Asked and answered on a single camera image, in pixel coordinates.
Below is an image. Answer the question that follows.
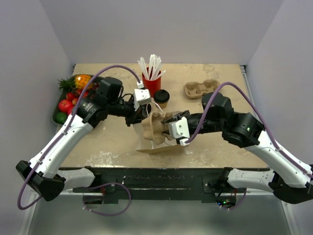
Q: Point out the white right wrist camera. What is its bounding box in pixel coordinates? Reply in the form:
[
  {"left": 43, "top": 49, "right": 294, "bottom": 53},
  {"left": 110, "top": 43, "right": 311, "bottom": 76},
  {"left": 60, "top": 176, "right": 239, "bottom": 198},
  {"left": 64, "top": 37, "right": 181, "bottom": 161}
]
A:
[{"left": 169, "top": 117, "right": 190, "bottom": 146}]

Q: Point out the red ribbed straw cup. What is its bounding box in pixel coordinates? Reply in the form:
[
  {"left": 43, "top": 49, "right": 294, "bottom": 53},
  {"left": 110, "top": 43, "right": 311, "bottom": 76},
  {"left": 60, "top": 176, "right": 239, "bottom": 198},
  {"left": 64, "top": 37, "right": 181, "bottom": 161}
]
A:
[{"left": 141, "top": 73, "right": 161, "bottom": 98}]

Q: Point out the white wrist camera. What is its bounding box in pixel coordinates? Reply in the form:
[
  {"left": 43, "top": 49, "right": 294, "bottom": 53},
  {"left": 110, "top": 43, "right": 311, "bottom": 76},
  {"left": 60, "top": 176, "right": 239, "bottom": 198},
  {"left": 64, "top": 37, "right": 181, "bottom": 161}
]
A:
[
  {"left": 134, "top": 89, "right": 152, "bottom": 106},
  {"left": 169, "top": 117, "right": 190, "bottom": 146}
]

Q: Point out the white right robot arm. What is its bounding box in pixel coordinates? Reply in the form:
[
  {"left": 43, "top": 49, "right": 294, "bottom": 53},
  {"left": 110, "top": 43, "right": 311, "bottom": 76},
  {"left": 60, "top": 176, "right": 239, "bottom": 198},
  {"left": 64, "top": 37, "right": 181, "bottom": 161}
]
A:
[{"left": 161, "top": 93, "right": 313, "bottom": 204}]

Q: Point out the orange pineapple fruit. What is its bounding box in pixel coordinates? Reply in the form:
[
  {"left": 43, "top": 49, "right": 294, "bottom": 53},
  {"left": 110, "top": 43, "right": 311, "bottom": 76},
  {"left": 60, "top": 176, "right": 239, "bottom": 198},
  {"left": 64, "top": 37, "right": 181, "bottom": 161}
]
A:
[{"left": 58, "top": 74, "right": 91, "bottom": 91}]

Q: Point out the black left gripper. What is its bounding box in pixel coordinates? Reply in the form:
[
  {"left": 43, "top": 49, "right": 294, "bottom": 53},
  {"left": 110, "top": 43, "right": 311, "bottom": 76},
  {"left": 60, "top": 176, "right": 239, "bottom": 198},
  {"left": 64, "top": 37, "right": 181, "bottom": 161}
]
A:
[{"left": 108, "top": 97, "right": 149, "bottom": 126}]

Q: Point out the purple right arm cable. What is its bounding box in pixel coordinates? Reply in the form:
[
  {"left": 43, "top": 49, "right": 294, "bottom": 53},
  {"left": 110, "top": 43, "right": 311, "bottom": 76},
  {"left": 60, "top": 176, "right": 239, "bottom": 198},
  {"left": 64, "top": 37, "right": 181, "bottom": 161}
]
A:
[{"left": 184, "top": 82, "right": 313, "bottom": 211}]

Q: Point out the white wrapped straw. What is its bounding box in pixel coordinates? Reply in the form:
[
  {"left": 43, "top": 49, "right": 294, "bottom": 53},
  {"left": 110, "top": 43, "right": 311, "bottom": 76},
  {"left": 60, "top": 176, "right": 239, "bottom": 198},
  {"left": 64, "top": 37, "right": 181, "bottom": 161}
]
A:
[
  {"left": 148, "top": 54, "right": 155, "bottom": 80},
  {"left": 151, "top": 55, "right": 161, "bottom": 80},
  {"left": 137, "top": 60, "right": 150, "bottom": 80},
  {"left": 139, "top": 57, "right": 151, "bottom": 79},
  {"left": 153, "top": 70, "right": 166, "bottom": 80}
]

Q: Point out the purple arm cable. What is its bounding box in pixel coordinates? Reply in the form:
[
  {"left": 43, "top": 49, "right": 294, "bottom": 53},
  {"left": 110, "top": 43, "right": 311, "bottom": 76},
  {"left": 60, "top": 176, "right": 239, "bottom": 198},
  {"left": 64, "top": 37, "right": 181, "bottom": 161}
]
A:
[
  {"left": 184, "top": 82, "right": 313, "bottom": 211},
  {"left": 17, "top": 64, "right": 144, "bottom": 216}
]

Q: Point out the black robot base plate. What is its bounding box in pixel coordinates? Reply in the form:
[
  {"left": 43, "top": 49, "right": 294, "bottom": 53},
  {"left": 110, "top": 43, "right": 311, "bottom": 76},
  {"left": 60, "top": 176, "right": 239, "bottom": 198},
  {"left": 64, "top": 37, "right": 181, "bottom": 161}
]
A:
[{"left": 58, "top": 167, "right": 272, "bottom": 205}]

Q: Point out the brown pulp cup carrier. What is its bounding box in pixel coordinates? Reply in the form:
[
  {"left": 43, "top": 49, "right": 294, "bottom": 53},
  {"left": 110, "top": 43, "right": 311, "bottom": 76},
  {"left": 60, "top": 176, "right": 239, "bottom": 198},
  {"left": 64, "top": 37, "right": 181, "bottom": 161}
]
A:
[{"left": 183, "top": 79, "right": 220, "bottom": 99}]

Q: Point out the red apple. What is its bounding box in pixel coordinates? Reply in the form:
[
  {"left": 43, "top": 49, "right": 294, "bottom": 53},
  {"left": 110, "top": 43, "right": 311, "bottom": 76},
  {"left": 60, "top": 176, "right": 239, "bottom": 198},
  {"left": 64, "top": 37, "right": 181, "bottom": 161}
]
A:
[
  {"left": 67, "top": 106, "right": 74, "bottom": 115},
  {"left": 58, "top": 99, "right": 73, "bottom": 113}
]

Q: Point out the green lime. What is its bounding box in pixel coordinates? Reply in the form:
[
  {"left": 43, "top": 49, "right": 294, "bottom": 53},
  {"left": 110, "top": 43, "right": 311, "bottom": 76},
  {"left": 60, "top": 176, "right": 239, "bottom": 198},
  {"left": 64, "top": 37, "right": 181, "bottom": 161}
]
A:
[{"left": 55, "top": 112, "right": 67, "bottom": 125}]

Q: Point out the dark green fruit tray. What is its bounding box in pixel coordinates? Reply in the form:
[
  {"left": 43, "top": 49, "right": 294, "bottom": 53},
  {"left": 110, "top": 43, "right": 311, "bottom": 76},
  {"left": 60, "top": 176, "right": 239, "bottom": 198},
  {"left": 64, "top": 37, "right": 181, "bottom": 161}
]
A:
[{"left": 52, "top": 74, "right": 103, "bottom": 125}]

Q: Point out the dark red grape bunch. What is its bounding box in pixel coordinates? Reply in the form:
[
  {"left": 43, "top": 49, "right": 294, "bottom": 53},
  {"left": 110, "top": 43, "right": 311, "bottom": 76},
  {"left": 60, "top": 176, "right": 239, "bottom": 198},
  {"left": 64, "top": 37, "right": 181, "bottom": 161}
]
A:
[{"left": 88, "top": 83, "right": 99, "bottom": 91}]

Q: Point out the black plastic cup lid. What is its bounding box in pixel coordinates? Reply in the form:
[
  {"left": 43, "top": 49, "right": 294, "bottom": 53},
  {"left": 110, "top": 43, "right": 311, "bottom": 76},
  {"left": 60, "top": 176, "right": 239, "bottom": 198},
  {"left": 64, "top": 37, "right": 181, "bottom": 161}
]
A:
[{"left": 154, "top": 89, "right": 170, "bottom": 104}]

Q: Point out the red lychee fruit cluster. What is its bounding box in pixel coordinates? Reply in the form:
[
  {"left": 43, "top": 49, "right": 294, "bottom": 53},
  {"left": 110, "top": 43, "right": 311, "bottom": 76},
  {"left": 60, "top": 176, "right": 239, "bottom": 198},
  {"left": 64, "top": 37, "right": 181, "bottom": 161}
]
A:
[{"left": 66, "top": 90, "right": 82, "bottom": 105}]

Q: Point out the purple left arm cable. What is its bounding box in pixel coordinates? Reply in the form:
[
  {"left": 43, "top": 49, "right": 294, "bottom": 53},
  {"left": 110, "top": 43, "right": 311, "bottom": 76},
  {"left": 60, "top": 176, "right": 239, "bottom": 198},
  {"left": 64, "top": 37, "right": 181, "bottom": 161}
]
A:
[{"left": 17, "top": 64, "right": 144, "bottom": 216}]

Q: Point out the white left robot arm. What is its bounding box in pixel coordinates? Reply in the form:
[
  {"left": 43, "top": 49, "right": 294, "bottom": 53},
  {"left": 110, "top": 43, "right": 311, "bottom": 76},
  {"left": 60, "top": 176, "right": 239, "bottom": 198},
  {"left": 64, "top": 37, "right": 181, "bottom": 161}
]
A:
[{"left": 16, "top": 77, "right": 151, "bottom": 201}]

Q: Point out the brown paper takeout bag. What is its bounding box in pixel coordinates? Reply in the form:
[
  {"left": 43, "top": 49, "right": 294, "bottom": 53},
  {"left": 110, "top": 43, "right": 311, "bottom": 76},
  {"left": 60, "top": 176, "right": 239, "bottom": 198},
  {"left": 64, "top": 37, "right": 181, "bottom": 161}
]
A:
[{"left": 133, "top": 101, "right": 177, "bottom": 154}]

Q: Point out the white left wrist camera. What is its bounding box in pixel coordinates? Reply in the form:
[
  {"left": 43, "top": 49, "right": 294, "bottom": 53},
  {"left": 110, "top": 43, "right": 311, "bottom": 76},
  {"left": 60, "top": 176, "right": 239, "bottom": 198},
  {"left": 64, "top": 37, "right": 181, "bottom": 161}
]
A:
[{"left": 134, "top": 89, "right": 152, "bottom": 106}]

